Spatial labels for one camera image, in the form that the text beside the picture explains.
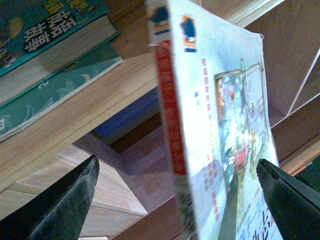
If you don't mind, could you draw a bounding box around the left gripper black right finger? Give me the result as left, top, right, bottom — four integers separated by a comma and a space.
256, 158, 320, 240

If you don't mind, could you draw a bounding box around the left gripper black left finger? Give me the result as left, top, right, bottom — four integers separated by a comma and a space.
0, 155, 100, 240

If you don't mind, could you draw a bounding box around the white illustrated book red spine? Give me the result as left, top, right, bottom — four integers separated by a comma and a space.
146, 0, 281, 240

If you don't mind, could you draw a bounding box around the thin green patterned book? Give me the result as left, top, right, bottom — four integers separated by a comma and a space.
0, 42, 123, 141

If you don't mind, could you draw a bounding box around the thick teal comic book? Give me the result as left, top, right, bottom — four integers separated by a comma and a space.
0, 0, 119, 104

